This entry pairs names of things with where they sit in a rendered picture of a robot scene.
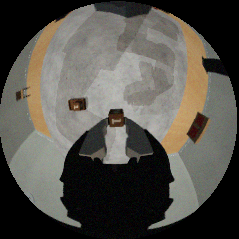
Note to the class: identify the brown wooden cube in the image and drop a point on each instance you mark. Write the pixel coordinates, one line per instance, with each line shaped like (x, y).
(77, 105)
(116, 118)

